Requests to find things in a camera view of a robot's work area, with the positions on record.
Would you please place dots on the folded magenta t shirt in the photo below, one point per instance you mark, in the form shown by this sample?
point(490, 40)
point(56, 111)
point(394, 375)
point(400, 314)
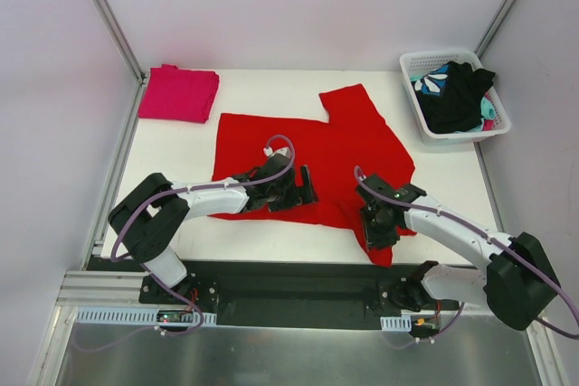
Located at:
point(179, 95)

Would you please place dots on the white plastic laundry basket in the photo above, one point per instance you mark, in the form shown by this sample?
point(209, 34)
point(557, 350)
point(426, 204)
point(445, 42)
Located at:
point(452, 97)

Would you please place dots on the red t shirt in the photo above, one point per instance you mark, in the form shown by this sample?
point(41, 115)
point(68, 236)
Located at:
point(355, 134)

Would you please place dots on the black t shirt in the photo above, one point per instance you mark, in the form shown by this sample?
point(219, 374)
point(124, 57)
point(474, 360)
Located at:
point(457, 96)

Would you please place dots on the left white cable duct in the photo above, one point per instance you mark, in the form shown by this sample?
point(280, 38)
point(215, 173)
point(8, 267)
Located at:
point(142, 316)

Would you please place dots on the right aluminium frame post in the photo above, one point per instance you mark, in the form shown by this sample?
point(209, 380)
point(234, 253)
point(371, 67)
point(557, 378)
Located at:
point(498, 19)

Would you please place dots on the left aluminium frame post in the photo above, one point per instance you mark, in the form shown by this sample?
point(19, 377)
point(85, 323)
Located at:
point(120, 39)

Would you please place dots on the white cable duct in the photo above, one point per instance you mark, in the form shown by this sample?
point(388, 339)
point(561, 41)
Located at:
point(396, 324)
point(142, 316)

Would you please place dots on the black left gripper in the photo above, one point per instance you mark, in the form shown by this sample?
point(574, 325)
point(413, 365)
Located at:
point(292, 196)

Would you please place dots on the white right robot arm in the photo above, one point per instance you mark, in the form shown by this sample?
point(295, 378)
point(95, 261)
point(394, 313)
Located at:
point(509, 275)

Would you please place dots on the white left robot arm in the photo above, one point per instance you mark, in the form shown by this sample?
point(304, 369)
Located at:
point(148, 218)

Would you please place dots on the aluminium frame post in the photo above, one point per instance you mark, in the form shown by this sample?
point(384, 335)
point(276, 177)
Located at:
point(120, 39)
point(498, 19)

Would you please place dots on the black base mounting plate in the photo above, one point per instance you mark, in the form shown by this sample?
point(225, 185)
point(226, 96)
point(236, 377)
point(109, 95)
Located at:
point(287, 295)

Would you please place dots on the aluminium rail left side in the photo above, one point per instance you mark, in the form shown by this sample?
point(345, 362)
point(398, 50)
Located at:
point(100, 288)

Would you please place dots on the right white cable duct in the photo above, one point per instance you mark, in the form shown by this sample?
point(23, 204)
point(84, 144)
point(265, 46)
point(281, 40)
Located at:
point(396, 324)

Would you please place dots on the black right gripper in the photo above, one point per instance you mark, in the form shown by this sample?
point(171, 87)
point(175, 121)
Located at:
point(375, 237)

